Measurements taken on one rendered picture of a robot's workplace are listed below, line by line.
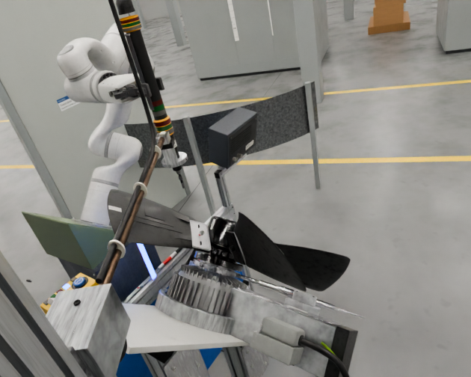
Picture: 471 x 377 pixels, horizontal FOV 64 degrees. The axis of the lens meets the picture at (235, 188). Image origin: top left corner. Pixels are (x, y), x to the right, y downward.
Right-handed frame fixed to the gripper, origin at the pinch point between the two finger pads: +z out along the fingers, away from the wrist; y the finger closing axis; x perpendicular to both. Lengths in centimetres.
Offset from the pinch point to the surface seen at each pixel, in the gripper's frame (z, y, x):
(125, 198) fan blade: -6.4, 14.3, -24.7
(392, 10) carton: -155, -786, -124
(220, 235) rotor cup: 11.5, 2.1, -41.7
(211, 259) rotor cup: 11.6, 8.1, -45.1
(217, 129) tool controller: -35, -59, -41
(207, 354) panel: -36, -11, -145
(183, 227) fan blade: 5.1, 8.4, -35.8
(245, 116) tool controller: -31, -76, -42
